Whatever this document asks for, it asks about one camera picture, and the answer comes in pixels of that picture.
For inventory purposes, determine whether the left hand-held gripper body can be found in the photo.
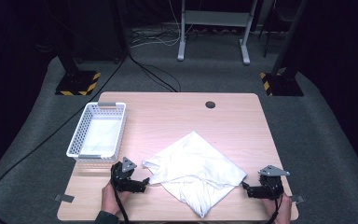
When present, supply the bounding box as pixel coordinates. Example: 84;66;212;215
110;156;147;194

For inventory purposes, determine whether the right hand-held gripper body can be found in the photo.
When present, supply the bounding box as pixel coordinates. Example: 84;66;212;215
246;164;291;201

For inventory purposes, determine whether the white t-shirt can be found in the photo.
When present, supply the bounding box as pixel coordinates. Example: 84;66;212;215
141;130;248;219

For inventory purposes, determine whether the white plastic basket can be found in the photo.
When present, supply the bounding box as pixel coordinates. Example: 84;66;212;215
65;101;128;163

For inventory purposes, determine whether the striped black stand base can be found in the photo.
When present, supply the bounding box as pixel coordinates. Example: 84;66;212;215
259;71;305;97
54;70;102;97

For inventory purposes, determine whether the black cabinet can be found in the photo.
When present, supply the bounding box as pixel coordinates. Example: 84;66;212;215
66;0;129;63

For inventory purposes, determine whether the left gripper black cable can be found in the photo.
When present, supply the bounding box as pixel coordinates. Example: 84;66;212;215
113;185;132;224

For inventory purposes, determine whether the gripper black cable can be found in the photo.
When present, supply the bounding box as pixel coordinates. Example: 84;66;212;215
264;191;284;224
113;185;132;224

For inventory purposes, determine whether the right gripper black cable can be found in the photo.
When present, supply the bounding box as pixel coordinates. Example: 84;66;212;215
264;191;284;224

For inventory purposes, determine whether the grey table edge bracket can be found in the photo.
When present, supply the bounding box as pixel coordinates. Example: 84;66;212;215
290;194;306;205
54;193;76;203

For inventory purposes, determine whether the long black floor cable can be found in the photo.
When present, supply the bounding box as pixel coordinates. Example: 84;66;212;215
0;52;129;224

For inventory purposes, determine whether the thin black floor cable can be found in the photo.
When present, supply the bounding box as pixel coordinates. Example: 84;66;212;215
128;54;182;93

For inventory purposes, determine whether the tangle of floor cables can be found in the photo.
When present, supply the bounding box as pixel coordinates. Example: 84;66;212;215
130;26;182;49

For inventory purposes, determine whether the black stand post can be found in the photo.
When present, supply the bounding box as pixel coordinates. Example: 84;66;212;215
270;0;310;77
54;0;80;76

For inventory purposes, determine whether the white metal desk frame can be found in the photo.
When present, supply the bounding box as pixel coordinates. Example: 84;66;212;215
176;0;259;66

